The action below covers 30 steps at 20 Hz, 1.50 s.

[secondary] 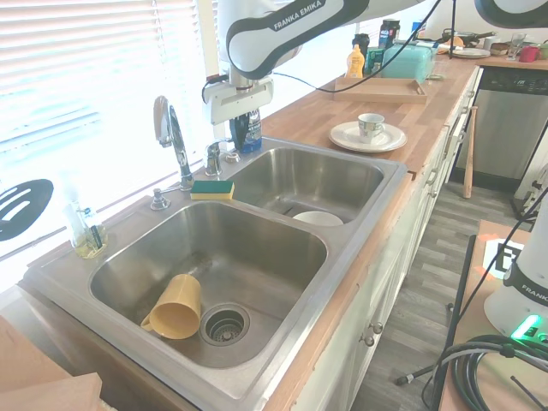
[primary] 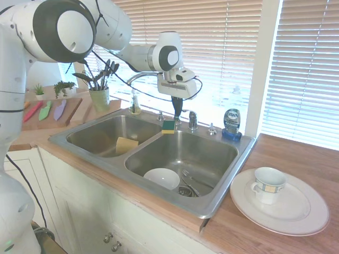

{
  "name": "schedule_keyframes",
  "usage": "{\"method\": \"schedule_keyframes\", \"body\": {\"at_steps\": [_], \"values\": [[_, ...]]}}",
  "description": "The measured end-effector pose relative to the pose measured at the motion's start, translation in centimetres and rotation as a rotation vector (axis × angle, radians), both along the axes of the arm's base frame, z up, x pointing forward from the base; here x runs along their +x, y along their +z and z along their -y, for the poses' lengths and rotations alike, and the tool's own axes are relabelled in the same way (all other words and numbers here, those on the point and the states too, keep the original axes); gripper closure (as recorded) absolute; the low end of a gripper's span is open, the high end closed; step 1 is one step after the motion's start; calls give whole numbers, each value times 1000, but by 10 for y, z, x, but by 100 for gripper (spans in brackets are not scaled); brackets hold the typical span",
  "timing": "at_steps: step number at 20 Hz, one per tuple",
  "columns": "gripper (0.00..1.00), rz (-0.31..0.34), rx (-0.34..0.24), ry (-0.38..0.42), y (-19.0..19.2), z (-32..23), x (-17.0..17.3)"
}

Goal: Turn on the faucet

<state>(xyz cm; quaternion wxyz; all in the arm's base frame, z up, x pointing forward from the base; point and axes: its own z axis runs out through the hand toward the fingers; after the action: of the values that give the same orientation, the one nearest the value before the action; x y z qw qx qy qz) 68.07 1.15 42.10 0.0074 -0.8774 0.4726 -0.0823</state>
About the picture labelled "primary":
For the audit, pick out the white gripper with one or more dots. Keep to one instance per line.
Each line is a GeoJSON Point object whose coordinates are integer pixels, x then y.
{"type": "Point", "coordinates": [176, 88]}

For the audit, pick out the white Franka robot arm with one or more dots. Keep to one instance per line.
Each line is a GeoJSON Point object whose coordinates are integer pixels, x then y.
{"type": "Point", "coordinates": [53, 29]}

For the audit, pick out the chrome gooseneck faucet spout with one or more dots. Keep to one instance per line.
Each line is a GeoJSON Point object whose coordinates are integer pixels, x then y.
{"type": "Point", "coordinates": [137, 77]}

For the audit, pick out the chrome side sprayer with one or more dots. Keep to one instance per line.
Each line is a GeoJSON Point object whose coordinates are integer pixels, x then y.
{"type": "Point", "coordinates": [160, 117]}

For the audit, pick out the yellow green sponge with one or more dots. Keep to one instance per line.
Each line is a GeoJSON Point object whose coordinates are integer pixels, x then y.
{"type": "Point", "coordinates": [168, 127]}

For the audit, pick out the small chrome sink cap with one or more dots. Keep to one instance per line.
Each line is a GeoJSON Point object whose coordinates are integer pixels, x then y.
{"type": "Point", "coordinates": [211, 129]}

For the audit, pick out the clear glass soap bottle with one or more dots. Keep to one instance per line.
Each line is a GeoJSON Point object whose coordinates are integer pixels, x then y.
{"type": "Point", "coordinates": [135, 104]}

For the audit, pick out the stainless steel double sink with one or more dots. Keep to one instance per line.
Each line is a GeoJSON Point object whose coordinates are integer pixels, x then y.
{"type": "Point", "coordinates": [185, 158]}

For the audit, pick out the blue Dawn soap bottle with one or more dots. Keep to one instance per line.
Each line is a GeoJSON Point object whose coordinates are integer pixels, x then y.
{"type": "Point", "coordinates": [232, 123]}

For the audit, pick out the yellow flat sponge cloth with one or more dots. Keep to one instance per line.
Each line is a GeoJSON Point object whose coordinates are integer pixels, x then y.
{"type": "Point", "coordinates": [125, 145]}

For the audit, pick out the white bowl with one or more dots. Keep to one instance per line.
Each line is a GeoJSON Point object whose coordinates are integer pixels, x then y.
{"type": "Point", "coordinates": [162, 178]}

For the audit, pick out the metal fork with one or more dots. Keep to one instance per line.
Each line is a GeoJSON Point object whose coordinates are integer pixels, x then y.
{"type": "Point", "coordinates": [194, 178]}

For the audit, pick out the green utensil holder cup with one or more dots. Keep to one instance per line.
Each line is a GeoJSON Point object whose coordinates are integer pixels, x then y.
{"type": "Point", "coordinates": [100, 99]}

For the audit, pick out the wide white window blind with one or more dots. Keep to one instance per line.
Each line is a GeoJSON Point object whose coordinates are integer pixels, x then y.
{"type": "Point", "coordinates": [225, 39]}

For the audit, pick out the metal drain strainer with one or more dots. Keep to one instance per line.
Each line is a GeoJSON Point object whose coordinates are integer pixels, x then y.
{"type": "Point", "coordinates": [188, 191]}

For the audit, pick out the wooden cutting board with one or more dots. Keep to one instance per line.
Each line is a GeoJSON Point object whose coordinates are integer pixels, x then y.
{"type": "Point", "coordinates": [71, 111]}

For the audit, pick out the small leafy potted plant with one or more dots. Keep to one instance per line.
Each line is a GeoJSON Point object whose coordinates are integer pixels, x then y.
{"type": "Point", "coordinates": [62, 88]}

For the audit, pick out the purple knife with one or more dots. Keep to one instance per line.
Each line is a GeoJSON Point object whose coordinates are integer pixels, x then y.
{"type": "Point", "coordinates": [59, 111]}

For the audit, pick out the white patterned mug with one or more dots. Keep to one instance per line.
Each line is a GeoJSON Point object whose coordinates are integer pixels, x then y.
{"type": "Point", "coordinates": [268, 185]}

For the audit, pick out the green knife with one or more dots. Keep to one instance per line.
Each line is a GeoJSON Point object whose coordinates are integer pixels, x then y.
{"type": "Point", "coordinates": [44, 112]}

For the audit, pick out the white kitchen cabinet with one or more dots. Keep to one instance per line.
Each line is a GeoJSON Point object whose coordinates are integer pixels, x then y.
{"type": "Point", "coordinates": [87, 206]}

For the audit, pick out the small spiky potted plant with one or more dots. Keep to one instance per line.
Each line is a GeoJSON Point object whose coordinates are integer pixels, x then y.
{"type": "Point", "coordinates": [39, 91]}

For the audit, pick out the red knife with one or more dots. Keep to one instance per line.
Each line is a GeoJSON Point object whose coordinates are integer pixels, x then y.
{"type": "Point", "coordinates": [32, 111]}

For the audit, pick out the metal cabinet knob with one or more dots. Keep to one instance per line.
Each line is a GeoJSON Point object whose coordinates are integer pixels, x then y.
{"type": "Point", "coordinates": [116, 246]}
{"type": "Point", "coordinates": [107, 237]}

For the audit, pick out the yellow knife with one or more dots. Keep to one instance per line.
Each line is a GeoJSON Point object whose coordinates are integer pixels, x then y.
{"type": "Point", "coordinates": [26, 104]}

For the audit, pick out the white dinner plate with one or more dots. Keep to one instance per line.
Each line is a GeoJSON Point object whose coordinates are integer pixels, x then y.
{"type": "Point", "coordinates": [296, 211]}

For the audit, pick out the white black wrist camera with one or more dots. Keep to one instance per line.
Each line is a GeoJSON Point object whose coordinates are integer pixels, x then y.
{"type": "Point", "coordinates": [184, 74]}

